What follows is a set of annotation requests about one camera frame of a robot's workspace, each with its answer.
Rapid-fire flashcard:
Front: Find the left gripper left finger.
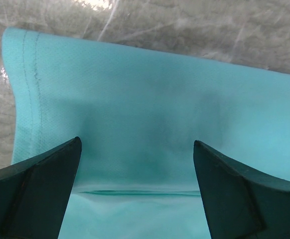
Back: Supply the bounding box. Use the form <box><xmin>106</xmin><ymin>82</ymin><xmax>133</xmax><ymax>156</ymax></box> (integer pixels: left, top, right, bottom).
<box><xmin>0</xmin><ymin>137</ymin><xmax>82</xmax><ymax>239</ymax></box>

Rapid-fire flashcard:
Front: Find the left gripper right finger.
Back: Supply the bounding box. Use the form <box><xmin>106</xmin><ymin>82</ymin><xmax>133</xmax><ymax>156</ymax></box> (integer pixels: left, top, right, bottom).
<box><xmin>193</xmin><ymin>140</ymin><xmax>290</xmax><ymax>239</ymax></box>

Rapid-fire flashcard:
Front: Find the teal t shirt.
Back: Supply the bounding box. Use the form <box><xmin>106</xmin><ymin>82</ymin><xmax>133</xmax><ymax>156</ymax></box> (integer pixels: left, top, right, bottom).
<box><xmin>2</xmin><ymin>27</ymin><xmax>290</xmax><ymax>239</ymax></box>

